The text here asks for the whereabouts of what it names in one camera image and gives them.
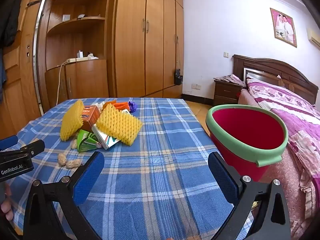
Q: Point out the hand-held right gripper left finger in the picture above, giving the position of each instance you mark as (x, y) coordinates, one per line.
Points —
(87, 177)

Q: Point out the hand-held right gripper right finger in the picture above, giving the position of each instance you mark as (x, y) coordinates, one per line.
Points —
(221, 177)

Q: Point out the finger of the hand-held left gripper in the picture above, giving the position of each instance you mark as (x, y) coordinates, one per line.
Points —
(32, 147)
(7, 142)

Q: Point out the peanut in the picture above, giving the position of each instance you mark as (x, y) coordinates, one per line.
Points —
(73, 163)
(74, 143)
(62, 159)

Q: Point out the white striped cardboard box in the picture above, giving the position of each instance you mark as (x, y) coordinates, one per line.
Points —
(105, 137)

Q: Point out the yellow foam fruit net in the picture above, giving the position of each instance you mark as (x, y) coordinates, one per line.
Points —
(120, 125)
(71, 120)

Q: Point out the red bucket with green rim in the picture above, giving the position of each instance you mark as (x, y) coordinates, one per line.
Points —
(250, 130)

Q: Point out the orange cardboard box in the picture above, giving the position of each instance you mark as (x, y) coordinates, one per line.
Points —
(90, 117)

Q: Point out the white tissue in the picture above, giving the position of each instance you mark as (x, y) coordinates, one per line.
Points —
(92, 57)
(98, 105)

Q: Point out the orange plastic bag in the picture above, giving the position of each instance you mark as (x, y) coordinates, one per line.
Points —
(122, 105)

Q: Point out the purple plastic wrapper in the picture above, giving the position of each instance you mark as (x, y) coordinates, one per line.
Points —
(132, 106)

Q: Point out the person's left hand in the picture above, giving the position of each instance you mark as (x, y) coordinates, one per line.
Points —
(6, 210)

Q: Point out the wooden door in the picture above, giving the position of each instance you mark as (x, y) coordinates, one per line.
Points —
(20, 92)

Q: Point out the blue plaid tablecloth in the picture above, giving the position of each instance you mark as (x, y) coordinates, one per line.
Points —
(155, 180)

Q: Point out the blue hanging garment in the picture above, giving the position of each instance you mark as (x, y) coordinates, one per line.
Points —
(2, 75)

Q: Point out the dark wooden nightstand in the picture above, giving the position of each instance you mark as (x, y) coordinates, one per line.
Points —
(226, 92)

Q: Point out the wooden corner shelf unit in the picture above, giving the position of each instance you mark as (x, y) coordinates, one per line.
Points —
(85, 75)

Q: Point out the purple floral bedspread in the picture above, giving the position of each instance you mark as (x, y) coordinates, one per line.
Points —
(295, 120)

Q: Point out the white power strip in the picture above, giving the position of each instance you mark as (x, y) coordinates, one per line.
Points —
(75, 60)

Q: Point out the folded floral clothes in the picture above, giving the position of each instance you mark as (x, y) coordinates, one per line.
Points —
(232, 78)

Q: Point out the white charger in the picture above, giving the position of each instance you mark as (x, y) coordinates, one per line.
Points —
(80, 55)

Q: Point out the black hanging bag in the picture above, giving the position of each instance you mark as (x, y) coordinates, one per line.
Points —
(178, 78)

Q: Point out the white tissue on shelf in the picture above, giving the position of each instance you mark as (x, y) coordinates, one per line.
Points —
(92, 57)

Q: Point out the dark wooden headboard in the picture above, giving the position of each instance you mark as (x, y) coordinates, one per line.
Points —
(275, 67)

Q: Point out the dark hanging jacket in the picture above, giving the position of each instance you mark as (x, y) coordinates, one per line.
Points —
(10, 17)

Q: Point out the small white device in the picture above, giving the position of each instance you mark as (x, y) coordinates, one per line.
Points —
(81, 16)

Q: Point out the wooden wardrobe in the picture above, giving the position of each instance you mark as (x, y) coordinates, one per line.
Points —
(155, 42)

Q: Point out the white wall socket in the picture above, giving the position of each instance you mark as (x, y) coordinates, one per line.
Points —
(196, 87)

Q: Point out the white wall switch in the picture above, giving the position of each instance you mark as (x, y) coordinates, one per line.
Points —
(226, 54)

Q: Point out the framed wall photo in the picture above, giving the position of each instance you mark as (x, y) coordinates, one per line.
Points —
(283, 27)

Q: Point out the wall air conditioner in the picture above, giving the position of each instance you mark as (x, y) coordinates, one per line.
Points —
(315, 37)

